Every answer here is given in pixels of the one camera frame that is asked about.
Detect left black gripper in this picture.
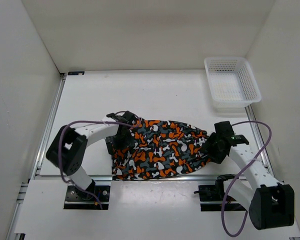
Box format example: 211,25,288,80
104,129,134,156

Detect orange camouflage shorts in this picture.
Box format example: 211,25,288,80
110,119,211,181

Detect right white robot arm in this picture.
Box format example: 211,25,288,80
198,121,295,230

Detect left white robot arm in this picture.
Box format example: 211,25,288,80
45,111,141,200

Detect white plastic mesh basket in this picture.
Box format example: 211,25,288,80
204,56,262,110

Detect right aluminium rail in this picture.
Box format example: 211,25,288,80
245,105,275,177

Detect aluminium rail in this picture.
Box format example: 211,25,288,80
34,175,218,182
245,105,275,177
28,73,67,181

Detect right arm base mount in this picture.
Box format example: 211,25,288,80
193,174,245,212

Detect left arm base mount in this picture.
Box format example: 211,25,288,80
63,185,111,211

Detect left aluminium rail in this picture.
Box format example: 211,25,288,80
28,73,67,181

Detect front aluminium rail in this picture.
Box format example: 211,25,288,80
34,175,218,182

